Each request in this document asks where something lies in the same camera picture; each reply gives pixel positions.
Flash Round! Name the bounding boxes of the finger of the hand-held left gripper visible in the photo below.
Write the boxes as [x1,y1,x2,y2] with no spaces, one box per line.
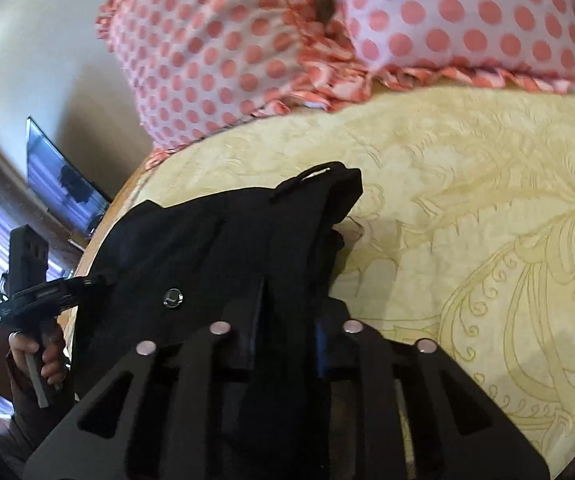
[70,276,111,295]

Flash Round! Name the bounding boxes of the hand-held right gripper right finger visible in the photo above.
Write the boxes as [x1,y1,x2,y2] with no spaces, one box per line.
[312,319,552,480]

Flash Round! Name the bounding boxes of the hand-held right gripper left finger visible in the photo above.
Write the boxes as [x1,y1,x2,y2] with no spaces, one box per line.
[24,321,268,480]

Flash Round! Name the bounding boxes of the black pants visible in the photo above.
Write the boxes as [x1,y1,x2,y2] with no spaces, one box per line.
[70,161,364,466]

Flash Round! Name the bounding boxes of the person's left forearm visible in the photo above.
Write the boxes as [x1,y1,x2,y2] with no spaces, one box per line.
[0,350,76,461]

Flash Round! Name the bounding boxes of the person's left hand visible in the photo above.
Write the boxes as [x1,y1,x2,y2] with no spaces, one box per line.
[6,320,68,392]

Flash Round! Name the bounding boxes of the yellow patterned bed sheet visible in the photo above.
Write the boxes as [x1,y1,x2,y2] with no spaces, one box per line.
[75,82,575,480]

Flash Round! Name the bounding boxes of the pink polka dot pillow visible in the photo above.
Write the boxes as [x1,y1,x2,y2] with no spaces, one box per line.
[95,0,373,158]
[325,0,575,103]

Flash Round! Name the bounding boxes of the wall-mounted television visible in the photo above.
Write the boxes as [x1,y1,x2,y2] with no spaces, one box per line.
[26,116,112,239]

